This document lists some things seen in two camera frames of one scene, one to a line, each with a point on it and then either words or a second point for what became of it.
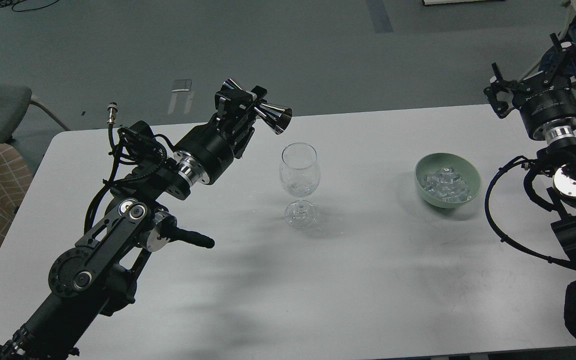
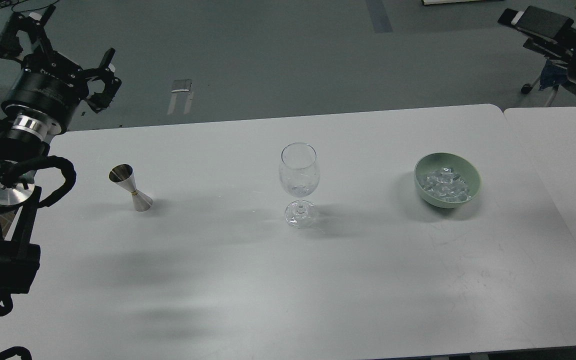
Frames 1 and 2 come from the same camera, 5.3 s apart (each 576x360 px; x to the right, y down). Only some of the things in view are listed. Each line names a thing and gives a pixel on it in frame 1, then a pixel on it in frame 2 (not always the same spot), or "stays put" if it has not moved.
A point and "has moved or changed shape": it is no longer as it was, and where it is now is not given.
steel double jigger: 279,117 has moved or changed shape
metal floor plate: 180,85 stays put
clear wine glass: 299,175 stays put
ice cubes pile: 447,185 stays put
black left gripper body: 209,152 → 50,86
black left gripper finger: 231,106 → 8,45
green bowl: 446,180 stays put
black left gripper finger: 257,94 → 105,73
